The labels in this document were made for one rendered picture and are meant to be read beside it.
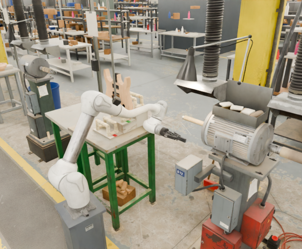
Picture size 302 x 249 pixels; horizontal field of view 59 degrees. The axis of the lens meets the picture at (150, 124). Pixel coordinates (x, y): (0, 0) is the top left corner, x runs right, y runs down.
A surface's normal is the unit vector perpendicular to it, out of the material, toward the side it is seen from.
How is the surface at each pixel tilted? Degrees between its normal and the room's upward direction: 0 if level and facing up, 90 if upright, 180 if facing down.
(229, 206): 90
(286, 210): 0
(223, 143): 90
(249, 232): 90
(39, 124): 90
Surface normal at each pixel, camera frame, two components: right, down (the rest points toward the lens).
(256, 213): -0.02, -0.90
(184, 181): -0.70, 0.33
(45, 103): 0.73, 0.29
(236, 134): -0.63, -0.14
